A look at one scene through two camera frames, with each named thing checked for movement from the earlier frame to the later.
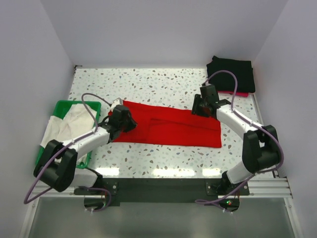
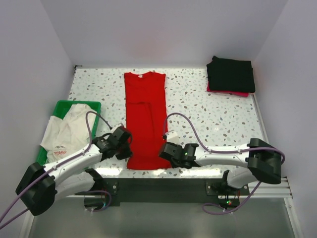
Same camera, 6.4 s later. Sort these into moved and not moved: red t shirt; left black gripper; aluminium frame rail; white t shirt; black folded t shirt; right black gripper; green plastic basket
Moved: right black gripper; red t shirt; left black gripper
Not moved: aluminium frame rail; black folded t shirt; white t shirt; green plastic basket
